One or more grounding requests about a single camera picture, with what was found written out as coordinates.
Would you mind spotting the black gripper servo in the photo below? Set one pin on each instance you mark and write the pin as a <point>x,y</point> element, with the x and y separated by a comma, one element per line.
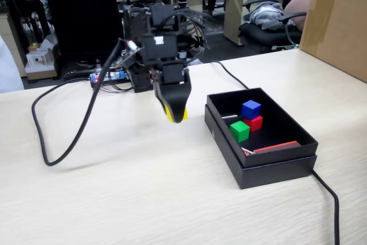
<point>173,73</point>

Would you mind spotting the yellow wooden cube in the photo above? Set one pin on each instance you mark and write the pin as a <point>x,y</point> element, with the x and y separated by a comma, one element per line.
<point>186,114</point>

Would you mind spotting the green wooden cube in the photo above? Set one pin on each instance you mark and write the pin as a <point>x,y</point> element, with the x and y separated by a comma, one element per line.
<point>240,131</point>

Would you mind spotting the blue wooden cube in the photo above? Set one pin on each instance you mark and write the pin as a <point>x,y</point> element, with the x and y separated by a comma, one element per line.
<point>250,110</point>

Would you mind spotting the red wooden cube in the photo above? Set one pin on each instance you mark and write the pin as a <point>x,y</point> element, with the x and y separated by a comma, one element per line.
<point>255,124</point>

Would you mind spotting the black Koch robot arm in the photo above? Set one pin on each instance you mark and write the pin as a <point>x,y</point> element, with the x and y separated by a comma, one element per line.
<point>159,45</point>

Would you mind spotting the black box inner tray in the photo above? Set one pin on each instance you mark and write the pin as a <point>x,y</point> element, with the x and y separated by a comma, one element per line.
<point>272,159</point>

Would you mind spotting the white product box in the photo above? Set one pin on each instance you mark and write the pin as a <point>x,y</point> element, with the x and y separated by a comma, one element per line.
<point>37,59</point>

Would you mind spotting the black open box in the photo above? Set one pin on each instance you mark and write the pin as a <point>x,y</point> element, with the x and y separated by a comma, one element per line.
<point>275,174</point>

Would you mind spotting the large brown cardboard box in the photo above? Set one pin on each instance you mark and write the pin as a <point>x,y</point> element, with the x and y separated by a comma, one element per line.
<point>338,27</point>

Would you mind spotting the black power strip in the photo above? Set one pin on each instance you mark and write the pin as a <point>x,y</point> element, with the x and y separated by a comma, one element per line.
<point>114,84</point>

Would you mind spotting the robot controller circuit board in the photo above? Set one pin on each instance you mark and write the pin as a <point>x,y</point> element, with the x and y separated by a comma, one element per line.
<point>114,75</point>

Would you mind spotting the black white slippers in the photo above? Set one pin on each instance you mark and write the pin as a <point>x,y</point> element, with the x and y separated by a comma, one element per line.
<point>199,42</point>

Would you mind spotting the black office chair with armrests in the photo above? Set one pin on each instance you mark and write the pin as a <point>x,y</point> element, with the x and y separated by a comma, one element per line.
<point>263,37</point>

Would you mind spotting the black mesh office chair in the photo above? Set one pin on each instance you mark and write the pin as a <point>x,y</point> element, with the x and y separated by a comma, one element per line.
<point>80,12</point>

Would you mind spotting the orange red booklet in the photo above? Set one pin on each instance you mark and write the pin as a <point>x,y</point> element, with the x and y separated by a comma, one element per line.
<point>278,147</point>

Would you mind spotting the grey crumpled clothing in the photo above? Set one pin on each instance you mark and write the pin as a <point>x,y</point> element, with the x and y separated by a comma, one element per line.
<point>269,15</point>

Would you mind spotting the person in white shirt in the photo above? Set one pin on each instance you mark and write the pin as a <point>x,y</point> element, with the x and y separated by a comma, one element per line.
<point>10,70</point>

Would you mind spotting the small wrist camera board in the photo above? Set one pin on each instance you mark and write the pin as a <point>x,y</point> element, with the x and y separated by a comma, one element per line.
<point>127,55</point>

